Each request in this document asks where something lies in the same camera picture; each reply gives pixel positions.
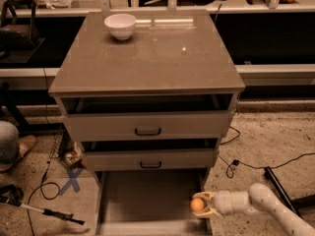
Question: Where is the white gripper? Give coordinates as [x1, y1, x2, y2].
[192, 191, 250, 218]

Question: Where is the orange fruit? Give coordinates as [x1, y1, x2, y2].
[190, 198, 205, 212]

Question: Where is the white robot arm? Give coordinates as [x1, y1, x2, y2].
[190, 183, 315, 236]

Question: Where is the bottom grey drawer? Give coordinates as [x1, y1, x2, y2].
[95, 169, 212, 236]

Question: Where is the grey drawer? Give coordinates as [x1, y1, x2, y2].
[95, 169, 212, 236]
[58, 93, 235, 142]
[78, 138, 220, 171]

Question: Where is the middle grey drawer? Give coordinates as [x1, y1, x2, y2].
[78, 138, 220, 171]

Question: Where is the grey drawer cabinet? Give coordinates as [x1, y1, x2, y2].
[47, 8, 246, 236]

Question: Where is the top grey drawer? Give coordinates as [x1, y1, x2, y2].
[58, 93, 235, 142]

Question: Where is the black metal stand leg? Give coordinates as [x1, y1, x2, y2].
[264, 167, 315, 217]

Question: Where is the blue tape cross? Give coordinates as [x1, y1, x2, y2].
[59, 168, 83, 196]

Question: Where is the tan shoe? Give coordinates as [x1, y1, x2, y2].
[0, 135, 37, 174]

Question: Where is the grabber stick tool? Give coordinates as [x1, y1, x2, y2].
[0, 185, 85, 225]

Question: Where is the white ceramic bowl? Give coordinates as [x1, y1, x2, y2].
[104, 14, 137, 40]

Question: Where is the person knee in jeans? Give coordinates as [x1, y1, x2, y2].
[0, 121, 20, 164]

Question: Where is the black chair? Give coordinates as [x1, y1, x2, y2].
[0, 0, 44, 64]

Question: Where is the black floor cable right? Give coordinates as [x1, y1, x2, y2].
[218, 125, 315, 179]

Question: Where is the black floor cable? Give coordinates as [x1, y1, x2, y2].
[26, 67, 67, 236]
[218, 125, 315, 179]

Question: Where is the wire basket with clutter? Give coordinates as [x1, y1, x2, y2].
[49, 130, 83, 168]

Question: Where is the black floor cable left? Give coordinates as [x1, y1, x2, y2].
[26, 67, 67, 236]

